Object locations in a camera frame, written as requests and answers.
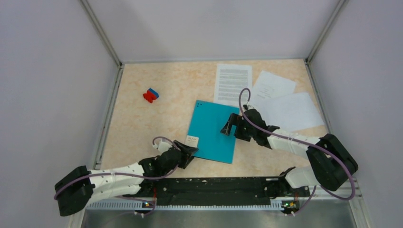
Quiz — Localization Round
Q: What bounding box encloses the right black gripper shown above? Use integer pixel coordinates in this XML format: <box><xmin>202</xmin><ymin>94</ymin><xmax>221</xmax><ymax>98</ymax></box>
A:
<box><xmin>221</xmin><ymin>113</ymin><xmax>256</xmax><ymax>142</ymax></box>

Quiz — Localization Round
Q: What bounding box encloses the teal folder black inside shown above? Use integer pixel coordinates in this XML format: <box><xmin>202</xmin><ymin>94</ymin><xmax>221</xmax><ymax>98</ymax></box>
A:
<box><xmin>185</xmin><ymin>100</ymin><xmax>239</xmax><ymax>164</ymax></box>

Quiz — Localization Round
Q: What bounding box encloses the printed text paper sheet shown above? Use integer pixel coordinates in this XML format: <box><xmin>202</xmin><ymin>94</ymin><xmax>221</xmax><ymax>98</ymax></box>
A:
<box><xmin>213</xmin><ymin>64</ymin><xmax>252</xmax><ymax>107</ymax></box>

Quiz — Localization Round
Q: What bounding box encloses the white paper sheet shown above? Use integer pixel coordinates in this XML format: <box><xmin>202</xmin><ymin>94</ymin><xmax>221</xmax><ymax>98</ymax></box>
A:
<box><xmin>249</xmin><ymin>71</ymin><xmax>297</xmax><ymax>105</ymax></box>
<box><xmin>250</xmin><ymin>93</ymin><xmax>324</xmax><ymax>132</ymax></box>

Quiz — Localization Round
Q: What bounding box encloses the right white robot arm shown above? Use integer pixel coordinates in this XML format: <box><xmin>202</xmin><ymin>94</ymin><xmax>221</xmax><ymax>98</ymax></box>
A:
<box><xmin>221</xmin><ymin>109</ymin><xmax>358</xmax><ymax>196</ymax></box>

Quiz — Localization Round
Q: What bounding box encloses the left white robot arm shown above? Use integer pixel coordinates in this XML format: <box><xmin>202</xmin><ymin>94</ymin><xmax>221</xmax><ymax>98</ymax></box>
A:
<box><xmin>54</xmin><ymin>141</ymin><xmax>199</xmax><ymax>217</ymax></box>

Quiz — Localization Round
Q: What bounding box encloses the red blue toy block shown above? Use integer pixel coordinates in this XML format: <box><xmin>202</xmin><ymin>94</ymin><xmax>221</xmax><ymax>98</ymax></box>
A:
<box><xmin>143</xmin><ymin>88</ymin><xmax>159</xmax><ymax>103</ymax></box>

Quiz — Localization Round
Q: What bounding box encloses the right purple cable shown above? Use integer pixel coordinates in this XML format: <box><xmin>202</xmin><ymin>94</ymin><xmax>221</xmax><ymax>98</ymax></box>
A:
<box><xmin>238</xmin><ymin>88</ymin><xmax>356</xmax><ymax>216</ymax></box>

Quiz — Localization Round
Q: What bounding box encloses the purple cable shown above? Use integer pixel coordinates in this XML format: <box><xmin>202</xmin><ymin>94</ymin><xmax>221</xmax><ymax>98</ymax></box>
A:
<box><xmin>54</xmin><ymin>136</ymin><xmax>180</xmax><ymax>218</ymax></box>
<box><xmin>238</xmin><ymin>88</ymin><xmax>356</xmax><ymax>216</ymax></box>

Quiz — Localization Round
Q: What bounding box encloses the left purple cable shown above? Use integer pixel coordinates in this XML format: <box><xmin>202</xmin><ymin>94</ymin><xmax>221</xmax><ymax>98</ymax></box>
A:
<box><xmin>54</xmin><ymin>136</ymin><xmax>180</xmax><ymax>218</ymax></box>

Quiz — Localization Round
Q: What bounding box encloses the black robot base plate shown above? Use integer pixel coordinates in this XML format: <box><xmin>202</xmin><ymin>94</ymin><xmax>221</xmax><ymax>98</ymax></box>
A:
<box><xmin>133</xmin><ymin>176</ymin><xmax>310</xmax><ymax>206</ymax></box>

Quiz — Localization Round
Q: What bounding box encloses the white slotted cable duct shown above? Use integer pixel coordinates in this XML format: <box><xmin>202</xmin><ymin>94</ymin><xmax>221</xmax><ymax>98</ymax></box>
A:
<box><xmin>86</xmin><ymin>199</ymin><xmax>284</xmax><ymax>211</ymax></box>

